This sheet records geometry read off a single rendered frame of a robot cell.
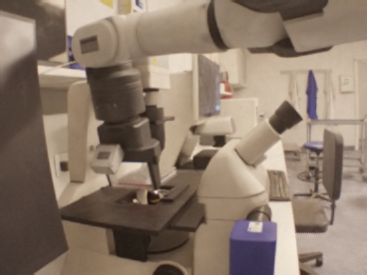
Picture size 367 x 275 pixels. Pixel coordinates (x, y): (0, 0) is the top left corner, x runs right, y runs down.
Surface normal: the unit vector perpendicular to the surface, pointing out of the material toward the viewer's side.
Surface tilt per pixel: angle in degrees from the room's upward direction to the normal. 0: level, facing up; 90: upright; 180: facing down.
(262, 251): 90
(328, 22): 129
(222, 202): 90
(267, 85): 90
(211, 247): 90
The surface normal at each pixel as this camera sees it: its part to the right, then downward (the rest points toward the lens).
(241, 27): -0.46, 0.71
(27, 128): 0.94, -0.08
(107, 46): -0.57, 0.32
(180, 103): -0.32, 0.13
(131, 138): -0.30, 0.33
